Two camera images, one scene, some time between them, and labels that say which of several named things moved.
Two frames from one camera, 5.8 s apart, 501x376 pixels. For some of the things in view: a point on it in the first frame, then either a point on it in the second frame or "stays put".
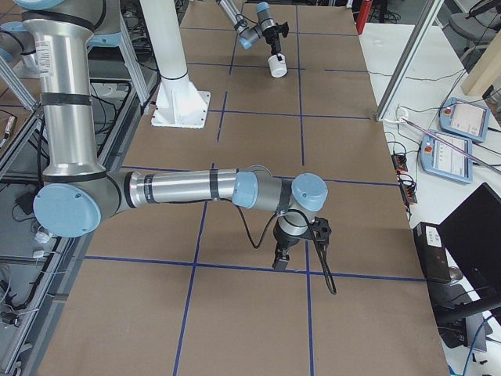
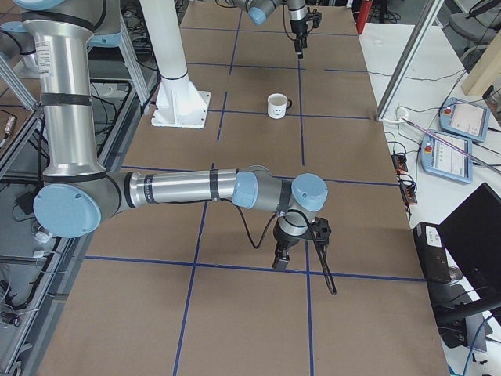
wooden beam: [485, 70] stays put
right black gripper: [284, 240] stays put
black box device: [434, 263] stays put
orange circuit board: [399, 164] stays put
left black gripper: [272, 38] -> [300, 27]
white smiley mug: [279, 68] -> [277, 104]
